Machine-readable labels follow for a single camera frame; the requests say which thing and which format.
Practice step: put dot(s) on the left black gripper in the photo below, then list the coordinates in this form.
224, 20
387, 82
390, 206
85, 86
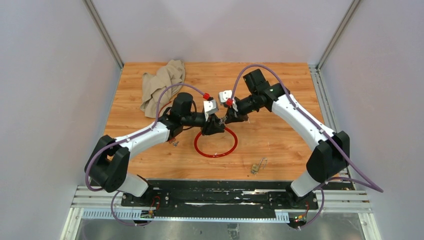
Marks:
212, 126

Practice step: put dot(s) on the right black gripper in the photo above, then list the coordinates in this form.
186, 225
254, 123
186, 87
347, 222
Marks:
235, 117

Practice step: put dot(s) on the silver key with ring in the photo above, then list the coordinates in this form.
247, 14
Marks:
221, 122

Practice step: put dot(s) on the red cable lock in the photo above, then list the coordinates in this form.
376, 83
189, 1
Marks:
216, 146

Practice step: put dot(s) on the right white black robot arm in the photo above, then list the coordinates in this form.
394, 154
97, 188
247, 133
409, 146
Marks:
329, 148

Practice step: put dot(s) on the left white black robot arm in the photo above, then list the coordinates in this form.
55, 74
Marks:
109, 161

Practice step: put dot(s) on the brass padlock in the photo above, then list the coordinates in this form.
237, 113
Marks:
255, 168

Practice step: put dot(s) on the beige cloth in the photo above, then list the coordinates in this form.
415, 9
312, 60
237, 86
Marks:
153, 86

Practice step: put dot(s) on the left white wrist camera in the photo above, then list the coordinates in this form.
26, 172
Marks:
210, 106

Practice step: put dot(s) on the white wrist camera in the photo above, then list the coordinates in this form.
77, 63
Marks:
210, 106
225, 99

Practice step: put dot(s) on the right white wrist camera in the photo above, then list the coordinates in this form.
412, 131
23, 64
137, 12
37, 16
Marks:
225, 99

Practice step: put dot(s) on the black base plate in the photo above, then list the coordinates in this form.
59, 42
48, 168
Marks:
223, 200

